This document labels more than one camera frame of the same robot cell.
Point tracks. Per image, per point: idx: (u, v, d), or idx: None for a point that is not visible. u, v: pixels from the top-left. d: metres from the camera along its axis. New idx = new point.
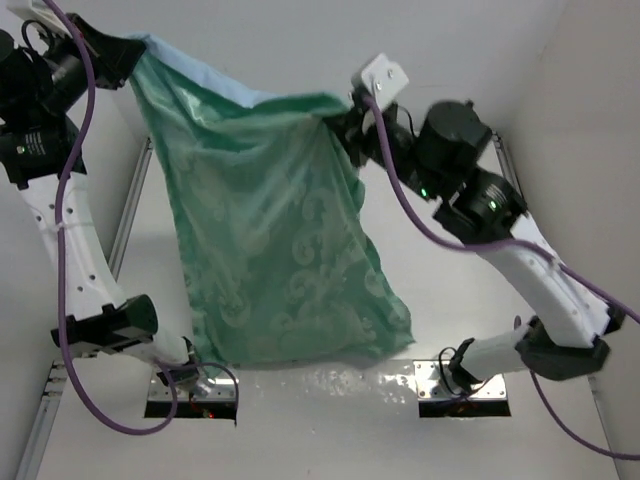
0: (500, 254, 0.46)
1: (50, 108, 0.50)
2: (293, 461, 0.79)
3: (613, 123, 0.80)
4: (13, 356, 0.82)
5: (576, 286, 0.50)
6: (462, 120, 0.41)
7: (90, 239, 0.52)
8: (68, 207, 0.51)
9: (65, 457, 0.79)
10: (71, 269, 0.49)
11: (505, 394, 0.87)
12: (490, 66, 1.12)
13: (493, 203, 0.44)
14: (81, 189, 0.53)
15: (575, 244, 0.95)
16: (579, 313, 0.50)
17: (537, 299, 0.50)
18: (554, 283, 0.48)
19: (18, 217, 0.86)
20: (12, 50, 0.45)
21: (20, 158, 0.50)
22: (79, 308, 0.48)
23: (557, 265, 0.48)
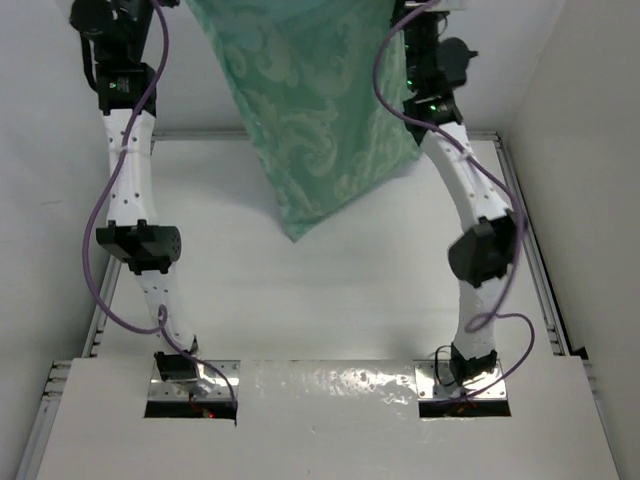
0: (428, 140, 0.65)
1: (135, 59, 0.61)
2: (294, 460, 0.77)
3: (613, 117, 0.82)
4: (16, 352, 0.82)
5: (481, 178, 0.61)
6: (456, 58, 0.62)
7: (145, 165, 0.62)
8: (134, 135, 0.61)
9: (63, 458, 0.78)
10: (123, 185, 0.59)
11: (506, 394, 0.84)
12: (486, 68, 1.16)
13: (434, 107, 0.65)
14: (147, 126, 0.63)
15: (575, 238, 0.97)
16: (476, 198, 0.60)
17: (451, 184, 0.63)
18: (459, 167, 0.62)
19: (22, 211, 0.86)
20: (107, 19, 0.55)
21: (108, 93, 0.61)
22: (119, 218, 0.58)
23: (467, 155, 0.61)
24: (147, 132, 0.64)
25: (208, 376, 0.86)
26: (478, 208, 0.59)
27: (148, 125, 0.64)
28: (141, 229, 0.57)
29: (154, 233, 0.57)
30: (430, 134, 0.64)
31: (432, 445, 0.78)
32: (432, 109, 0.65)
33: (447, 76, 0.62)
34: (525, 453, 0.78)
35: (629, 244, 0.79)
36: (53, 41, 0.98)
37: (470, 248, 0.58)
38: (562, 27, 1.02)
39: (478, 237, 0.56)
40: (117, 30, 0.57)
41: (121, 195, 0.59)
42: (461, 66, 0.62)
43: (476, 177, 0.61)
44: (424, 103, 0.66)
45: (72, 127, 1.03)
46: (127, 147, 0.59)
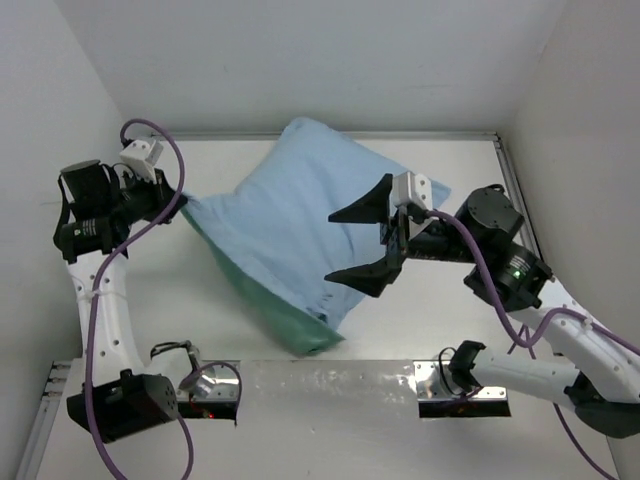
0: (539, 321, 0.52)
1: (112, 210, 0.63)
2: (294, 460, 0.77)
3: (615, 119, 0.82)
4: (14, 354, 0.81)
5: (615, 345, 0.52)
6: (498, 209, 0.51)
7: (121, 308, 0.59)
8: (106, 276, 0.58)
9: (63, 459, 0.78)
10: (101, 332, 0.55)
11: (505, 394, 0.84)
12: (486, 68, 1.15)
13: (518, 271, 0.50)
14: (120, 267, 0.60)
15: (575, 240, 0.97)
16: (621, 367, 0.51)
17: (574, 355, 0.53)
18: (589, 341, 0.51)
19: (20, 213, 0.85)
20: (96, 166, 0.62)
21: (73, 236, 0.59)
22: (98, 373, 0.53)
23: (590, 325, 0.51)
24: (121, 272, 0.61)
25: (208, 376, 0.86)
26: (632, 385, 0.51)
27: (121, 265, 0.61)
28: (131, 378, 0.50)
29: (144, 381, 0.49)
30: (537, 308, 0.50)
31: (432, 446, 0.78)
32: (514, 272, 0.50)
33: (503, 228, 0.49)
34: (524, 452, 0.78)
35: (628, 244, 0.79)
36: (49, 42, 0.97)
37: (626, 424, 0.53)
38: (562, 27, 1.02)
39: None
40: (101, 180, 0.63)
41: (99, 343, 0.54)
42: (487, 202, 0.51)
43: (612, 345, 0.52)
44: (500, 269, 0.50)
45: (71, 128, 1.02)
46: (101, 291, 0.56)
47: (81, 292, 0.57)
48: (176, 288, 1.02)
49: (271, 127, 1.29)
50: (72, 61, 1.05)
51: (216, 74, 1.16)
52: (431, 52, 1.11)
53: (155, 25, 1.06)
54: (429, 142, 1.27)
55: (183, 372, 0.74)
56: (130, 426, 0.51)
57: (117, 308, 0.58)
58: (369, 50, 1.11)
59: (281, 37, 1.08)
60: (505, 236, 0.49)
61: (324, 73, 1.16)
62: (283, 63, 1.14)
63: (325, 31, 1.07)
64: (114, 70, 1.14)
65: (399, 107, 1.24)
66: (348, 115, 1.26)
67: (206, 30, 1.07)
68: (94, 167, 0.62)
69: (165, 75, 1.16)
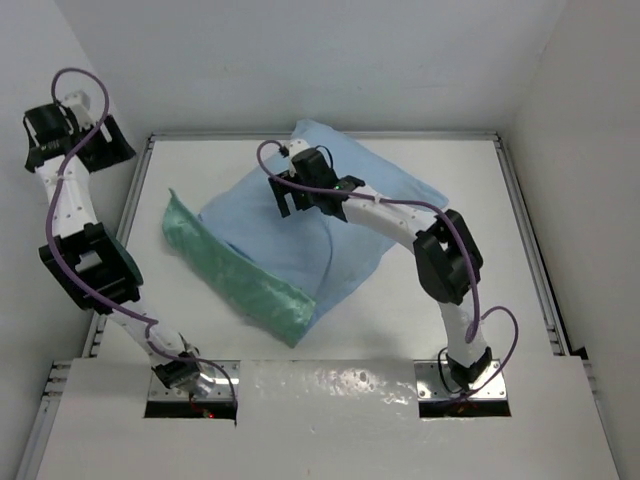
0: (347, 210, 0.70)
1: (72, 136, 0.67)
2: (294, 461, 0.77)
3: (616, 119, 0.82)
4: (14, 355, 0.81)
5: (400, 208, 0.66)
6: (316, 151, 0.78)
7: (85, 193, 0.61)
8: (70, 169, 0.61)
9: (62, 459, 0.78)
10: (65, 206, 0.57)
11: (505, 394, 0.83)
12: (486, 69, 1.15)
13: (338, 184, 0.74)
14: (83, 169, 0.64)
15: (575, 239, 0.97)
16: (405, 222, 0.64)
17: (383, 228, 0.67)
18: (379, 210, 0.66)
19: (19, 213, 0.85)
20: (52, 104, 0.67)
21: (40, 151, 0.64)
22: (64, 230, 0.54)
23: (377, 200, 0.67)
24: (84, 175, 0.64)
25: (208, 376, 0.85)
26: (412, 229, 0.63)
27: (83, 169, 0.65)
28: (92, 229, 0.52)
29: (104, 230, 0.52)
30: (344, 202, 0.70)
31: (431, 446, 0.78)
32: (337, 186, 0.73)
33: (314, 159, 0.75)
34: (524, 452, 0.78)
35: (629, 244, 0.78)
36: (49, 44, 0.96)
37: (431, 269, 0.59)
38: (562, 28, 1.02)
39: (428, 250, 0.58)
40: (58, 114, 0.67)
41: (62, 214, 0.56)
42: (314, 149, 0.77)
43: (397, 210, 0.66)
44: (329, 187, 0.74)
45: None
46: (63, 175, 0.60)
47: (47, 183, 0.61)
48: (176, 286, 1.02)
49: (271, 126, 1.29)
50: (72, 61, 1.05)
51: (217, 74, 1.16)
52: (432, 53, 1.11)
53: (155, 26, 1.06)
54: (429, 142, 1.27)
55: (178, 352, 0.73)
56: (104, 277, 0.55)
57: (81, 190, 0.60)
58: (369, 51, 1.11)
59: (282, 38, 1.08)
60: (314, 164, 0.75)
61: (325, 74, 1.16)
62: (284, 64, 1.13)
63: (326, 33, 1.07)
64: (114, 70, 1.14)
65: (399, 107, 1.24)
66: (348, 114, 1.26)
67: (206, 30, 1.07)
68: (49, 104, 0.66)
69: (165, 74, 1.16)
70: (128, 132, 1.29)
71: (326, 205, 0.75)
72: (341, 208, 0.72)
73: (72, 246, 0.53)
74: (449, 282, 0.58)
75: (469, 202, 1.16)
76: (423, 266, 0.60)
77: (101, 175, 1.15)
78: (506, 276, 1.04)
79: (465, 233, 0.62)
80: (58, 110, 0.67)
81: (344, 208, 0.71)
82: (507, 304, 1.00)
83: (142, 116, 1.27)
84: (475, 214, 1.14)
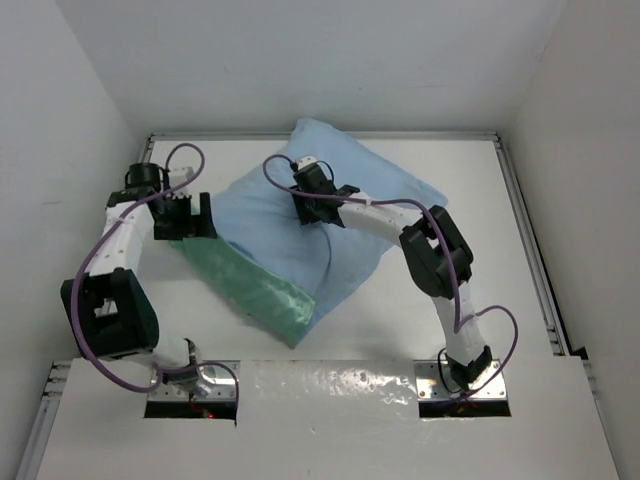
0: (345, 215, 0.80)
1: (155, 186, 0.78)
2: (294, 460, 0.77)
3: (616, 120, 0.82)
4: (14, 355, 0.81)
5: (386, 207, 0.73)
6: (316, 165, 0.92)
7: (134, 241, 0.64)
8: (132, 215, 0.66)
9: (62, 459, 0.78)
10: (109, 246, 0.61)
11: (505, 394, 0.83)
12: (485, 70, 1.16)
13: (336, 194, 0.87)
14: (145, 217, 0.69)
15: (574, 240, 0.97)
16: (394, 220, 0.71)
17: (377, 229, 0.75)
18: (369, 211, 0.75)
19: (20, 214, 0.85)
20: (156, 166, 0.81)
21: (119, 195, 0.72)
22: (96, 268, 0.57)
23: (369, 201, 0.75)
24: (144, 223, 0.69)
25: (208, 376, 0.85)
26: (396, 226, 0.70)
27: (146, 219, 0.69)
28: (118, 274, 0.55)
29: (127, 277, 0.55)
30: (341, 208, 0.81)
31: (432, 446, 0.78)
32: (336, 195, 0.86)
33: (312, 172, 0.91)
34: (524, 452, 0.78)
35: (629, 245, 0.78)
36: (50, 45, 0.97)
37: (419, 263, 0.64)
38: (561, 28, 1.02)
39: (413, 243, 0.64)
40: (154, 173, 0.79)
41: (103, 253, 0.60)
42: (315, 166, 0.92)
43: (388, 209, 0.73)
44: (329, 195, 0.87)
45: (72, 129, 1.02)
46: (124, 218, 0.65)
47: (110, 220, 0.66)
48: (176, 286, 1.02)
49: (271, 126, 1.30)
50: (72, 62, 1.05)
51: (217, 75, 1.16)
52: (431, 54, 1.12)
53: (155, 28, 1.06)
54: (429, 142, 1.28)
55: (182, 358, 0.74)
56: (109, 333, 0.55)
57: (132, 236, 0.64)
58: (369, 52, 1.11)
59: (282, 39, 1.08)
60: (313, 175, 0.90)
61: (325, 74, 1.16)
62: (284, 65, 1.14)
63: (326, 34, 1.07)
64: (114, 70, 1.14)
65: (399, 107, 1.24)
66: (348, 115, 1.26)
67: (207, 31, 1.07)
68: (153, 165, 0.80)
69: (165, 75, 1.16)
70: (127, 132, 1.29)
71: (325, 213, 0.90)
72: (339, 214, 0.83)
73: (97, 288, 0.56)
74: (437, 275, 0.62)
75: (469, 202, 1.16)
76: (412, 262, 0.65)
77: (101, 175, 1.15)
78: (506, 276, 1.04)
79: (452, 228, 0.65)
80: (157, 174, 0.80)
81: (342, 213, 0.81)
82: (507, 304, 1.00)
83: (142, 117, 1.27)
84: (474, 214, 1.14)
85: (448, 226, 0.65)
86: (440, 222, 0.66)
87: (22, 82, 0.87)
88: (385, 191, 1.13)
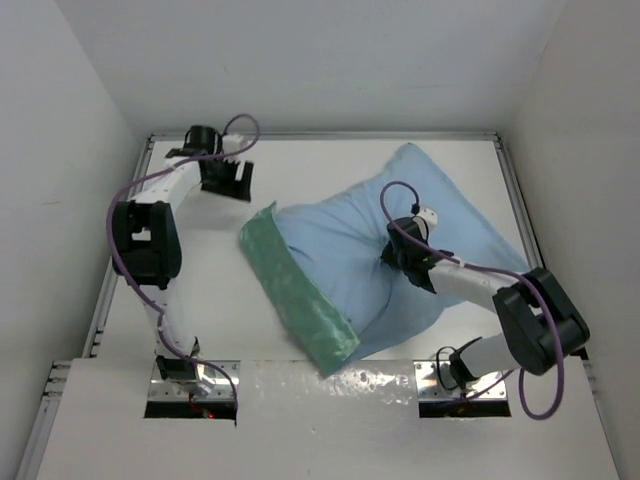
0: (438, 275, 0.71)
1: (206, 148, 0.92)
2: (294, 460, 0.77)
3: (616, 121, 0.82)
4: (14, 355, 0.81)
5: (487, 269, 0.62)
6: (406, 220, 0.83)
7: (179, 185, 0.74)
8: (181, 168, 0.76)
9: (61, 459, 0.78)
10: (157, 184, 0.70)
11: (506, 394, 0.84)
12: (486, 70, 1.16)
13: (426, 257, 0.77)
14: (190, 173, 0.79)
15: (575, 240, 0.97)
16: (491, 281, 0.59)
17: (471, 293, 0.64)
18: (465, 274, 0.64)
19: (20, 215, 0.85)
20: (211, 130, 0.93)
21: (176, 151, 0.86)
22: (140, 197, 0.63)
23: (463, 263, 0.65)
24: (190, 177, 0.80)
25: (208, 376, 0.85)
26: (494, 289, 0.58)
27: (190, 176, 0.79)
28: (158, 204, 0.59)
29: (166, 208, 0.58)
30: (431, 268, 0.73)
31: (432, 446, 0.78)
32: (425, 259, 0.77)
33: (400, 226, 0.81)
34: (524, 452, 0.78)
35: (630, 245, 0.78)
36: (50, 46, 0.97)
37: (519, 333, 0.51)
38: (561, 29, 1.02)
39: (509, 307, 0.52)
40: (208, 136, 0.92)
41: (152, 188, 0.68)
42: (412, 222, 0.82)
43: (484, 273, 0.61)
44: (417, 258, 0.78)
45: (72, 129, 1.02)
46: (176, 167, 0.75)
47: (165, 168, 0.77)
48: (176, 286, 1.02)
49: (271, 126, 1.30)
50: (73, 62, 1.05)
51: (217, 74, 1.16)
52: (431, 54, 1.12)
53: (155, 27, 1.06)
54: (429, 141, 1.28)
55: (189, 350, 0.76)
56: (140, 257, 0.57)
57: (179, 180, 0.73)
58: (369, 51, 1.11)
59: (281, 39, 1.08)
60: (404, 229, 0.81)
61: (325, 75, 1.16)
62: (285, 65, 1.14)
63: (326, 34, 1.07)
64: (115, 70, 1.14)
65: (400, 106, 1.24)
66: (348, 114, 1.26)
67: (206, 31, 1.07)
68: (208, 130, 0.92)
69: (165, 74, 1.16)
70: (127, 132, 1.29)
71: (414, 276, 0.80)
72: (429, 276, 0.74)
73: (138, 215, 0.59)
74: (541, 348, 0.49)
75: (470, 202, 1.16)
76: (509, 331, 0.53)
77: (101, 174, 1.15)
78: None
79: (561, 296, 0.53)
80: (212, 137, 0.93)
81: (432, 276, 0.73)
82: None
83: (142, 117, 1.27)
84: None
85: (557, 292, 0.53)
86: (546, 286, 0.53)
87: (21, 82, 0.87)
88: (452, 229, 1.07)
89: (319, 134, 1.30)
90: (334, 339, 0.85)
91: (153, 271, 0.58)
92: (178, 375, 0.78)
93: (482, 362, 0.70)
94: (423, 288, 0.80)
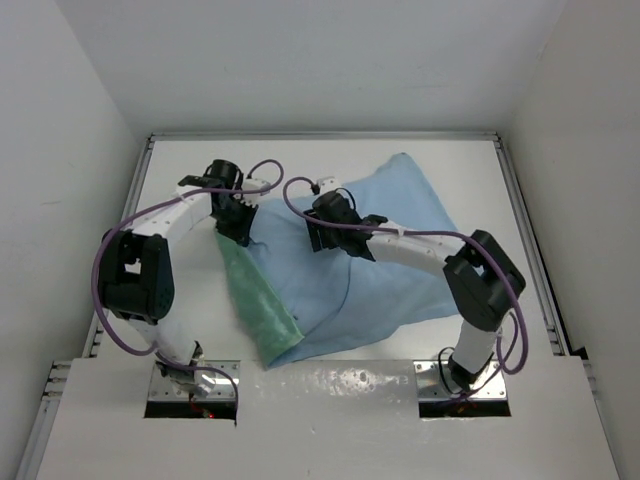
0: (373, 246, 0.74)
1: (225, 182, 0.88)
2: (293, 461, 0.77)
3: (616, 120, 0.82)
4: (14, 355, 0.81)
5: (427, 237, 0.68)
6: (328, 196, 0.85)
7: (186, 218, 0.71)
8: (193, 196, 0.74)
9: (61, 460, 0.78)
10: (160, 215, 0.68)
11: (506, 394, 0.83)
12: (485, 69, 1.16)
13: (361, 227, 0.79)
14: (204, 205, 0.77)
15: (575, 239, 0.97)
16: (433, 250, 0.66)
17: (412, 260, 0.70)
18: (403, 242, 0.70)
19: (20, 215, 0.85)
20: (235, 166, 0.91)
21: (192, 179, 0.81)
22: (139, 229, 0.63)
23: (401, 232, 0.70)
24: (202, 207, 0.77)
25: (208, 376, 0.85)
26: (440, 256, 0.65)
27: (203, 206, 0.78)
28: (153, 240, 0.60)
29: (160, 248, 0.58)
30: (369, 240, 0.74)
31: (431, 446, 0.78)
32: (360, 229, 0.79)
33: (328, 205, 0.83)
34: (524, 450, 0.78)
35: (629, 245, 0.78)
36: (51, 46, 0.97)
37: (469, 296, 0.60)
38: (561, 28, 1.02)
39: (459, 275, 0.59)
40: (230, 170, 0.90)
41: (153, 218, 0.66)
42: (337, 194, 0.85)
43: (426, 239, 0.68)
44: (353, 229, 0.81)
45: (73, 129, 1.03)
46: (185, 197, 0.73)
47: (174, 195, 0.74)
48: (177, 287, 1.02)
49: (270, 126, 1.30)
50: (72, 61, 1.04)
51: (217, 74, 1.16)
52: (430, 54, 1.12)
53: (154, 28, 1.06)
54: (429, 141, 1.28)
55: (190, 355, 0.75)
56: (127, 290, 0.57)
57: (186, 212, 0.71)
58: (368, 52, 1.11)
59: (280, 40, 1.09)
60: (333, 207, 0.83)
61: (324, 74, 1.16)
62: (284, 65, 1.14)
63: (324, 35, 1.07)
64: (115, 71, 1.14)
65: (399, 107, 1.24)
66: (348, 114, 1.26)
67: (205, 32, 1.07)
68: (233, 166, 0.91)
69: (164, 74, 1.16)
70: (127, 132, 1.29)
71: (352, 247, 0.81)
72: (368, 247, 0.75)
73: (134, 245, 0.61)
74: (492, 308, 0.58)
75: (469, 202, 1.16)
76: (463, 297, 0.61)
77: (101, 174, 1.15)
78: None
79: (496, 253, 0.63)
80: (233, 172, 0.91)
81: (371, 246, 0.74)
82: None
83: (142, 117, 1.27)
84: (473, 214, 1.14)
85: (495, 251, 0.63)
86: (486, 246, 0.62)
87: (21, 82, 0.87)
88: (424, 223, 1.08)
89: (319, 134, 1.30)
90: (276, 333, 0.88)
91: (136, 310, 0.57)
92: (179, 379, 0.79)
93: (480, 360, 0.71)
94: (361, 257, 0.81)
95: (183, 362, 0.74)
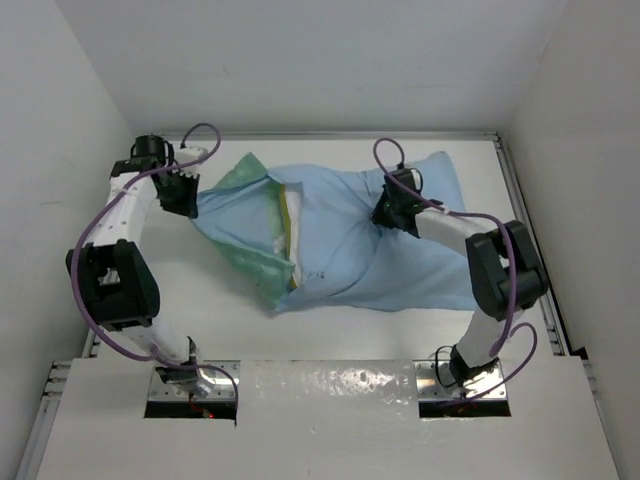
0: (422, 215, 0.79)
1: (158, 156, 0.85)
2: (293, 460, 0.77)
3: (616, 119, 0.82)
4: (14, 355, 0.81)
5: (467, 219, 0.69)
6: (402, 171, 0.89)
7: (137, 210, 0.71)
8: (135, 187, 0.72)
9: (60, 460, 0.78)
10: (112, 217, 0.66)
11: (506, 394, 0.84)
12: (485, 69, 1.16)
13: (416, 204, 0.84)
14: (148, 188, 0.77)
15: (575, 239, 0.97)
16: (465, 227, 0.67)
17: (446, 236, 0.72)
18: (444, 219, 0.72)
19: (19, 215, 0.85)
20: (158, 137, 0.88)
21: (122, 163, 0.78)
22: (98, 239, 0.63)
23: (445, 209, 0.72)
24: (146, 193, 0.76)
25: (208, 376, 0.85)
26: (467, 233, 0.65)
27: (149, 190, 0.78)
28: (120, 246, 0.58)
29: (130, 252, 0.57)
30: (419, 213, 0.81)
31: (431, 445, 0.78)
32: (414, 205, 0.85)
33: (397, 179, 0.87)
34: (524, 450, 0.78)
35: (629, 245, 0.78)
36: (50, 46, 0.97)
37: (483, 274, 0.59)
38: (562, 27, 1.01)
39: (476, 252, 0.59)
40: (157, 143, 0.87)
41: (108, 223, 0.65)
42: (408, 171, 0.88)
43: (465, 219, 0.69)
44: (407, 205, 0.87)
45: (72, 129, 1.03)
46: (128, 189, 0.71)
47: (115, 190, 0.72)
48: (177, 287, 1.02)
49: (270, 125, 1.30)
50: (71, 61, 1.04)
51: (217, 74, 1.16)
52: (430, 54, 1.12)
53: (154, 27, 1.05)
54: (429, 141, 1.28)
55: (185, 354, 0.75)
56: (112, 300, 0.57)
57: (136, 206, 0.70)
58: (368, 51, 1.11)
59: (279, 39, 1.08)
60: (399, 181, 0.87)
61: (324, 73, 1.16)
62: (284, 64, 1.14)
63: (324, 34, 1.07)
64: (115, 70, 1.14)
65: (399, 107, 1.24)
66: (348, 114, 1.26)
67: (204, 31, 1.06)
68: (159, 137, 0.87)
69: (164, 74, 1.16)
70: (127, 132, 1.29)
71: (402, 221, 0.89)
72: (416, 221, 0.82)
73: (100, 257, 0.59)
74: (499, 291, 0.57)
75: (469, 202, 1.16)
76: (478, 277, 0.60)
77: (100, 174, 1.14)
78: None
79: (527, 248, 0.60)
80: (161, 144, 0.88)
81: (419, 222, 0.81)
82: None
83: (142, 117, 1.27)
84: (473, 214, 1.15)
85: (524, 245, 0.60)
86: (515, 237, 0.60)
87: (21, 81, 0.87)
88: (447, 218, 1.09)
89: (319, 133, 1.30)
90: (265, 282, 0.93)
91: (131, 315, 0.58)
92: (179, 379, 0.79)
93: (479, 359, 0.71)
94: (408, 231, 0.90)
95: (183, 359, 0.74)
